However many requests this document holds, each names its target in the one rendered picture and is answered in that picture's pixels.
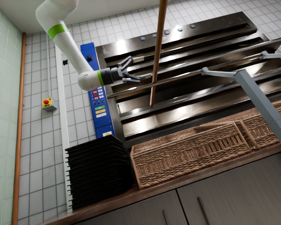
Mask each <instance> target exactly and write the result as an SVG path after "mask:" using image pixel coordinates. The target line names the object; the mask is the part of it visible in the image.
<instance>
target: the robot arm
mask: <svg viewBox="0 0 281 225"><path fill-rule="evenodd" d="M78 6H79V0H46V1H45V2H43V3H42V4H41V5H40V6H39V7H38V8H37V9H36V18H37V21H38V22H39V24H40V25H41V26H42V28H43V29H44V30H45V31H46V33H47V34H48V35H49V37H50V38H51V39H52V41H53V42H54V43H55V44H56V45H57V47H58V48H59V49H60V50H61V51H62V53H63V54H64V55H65V56H66V57H67V59H68V60H69V61H70V63H71V64H72V66H73V67H74V68H75V70H76V71H77V73H78V75H79V76H78V85H79V86H80V88H81V89H83V90H85V91H93V90H96V89H98V88H99V87H102V86H106V85H109V84H113V83H114V81H119V80H121V79H122V80H123V83H132V84H140V81H142V80H145V79H146V78H150V77H151V73H150V74H146V75H141V76H139V77H136V76H133V75H130V74H129V73H128V71H127V68H128V67H129V66H130V65H131V63H132V62H133V63H136V62H139V61H143V60H144V56H142V57H136V58H132V57H131V56H129V57H127V58H126V59H125V60H123V61H122V62H120V63H118V68H117V67H115V68H112V69H111V70H110V68H105V69H101V70H97V71H93V69H92V68H91V67H90V65H89V64H88V62H87V61H86V60H85V58H84V57H83V55H82V53H81V52H80V50H79V48H78V47H77V45H76V43H75V41H74V39H73V38H72V36H71V34H70V32H69V30H68V29H67V27H66V25H65V24H64V22H63V21H64V20H65V19H66V18H67V17H68V16H69V15H70V14H71V13H72V12H74V11H75V10H76V9H77V8H78ZM122 66H123V67H122ZM126 78H128V79H126Z"/></svg>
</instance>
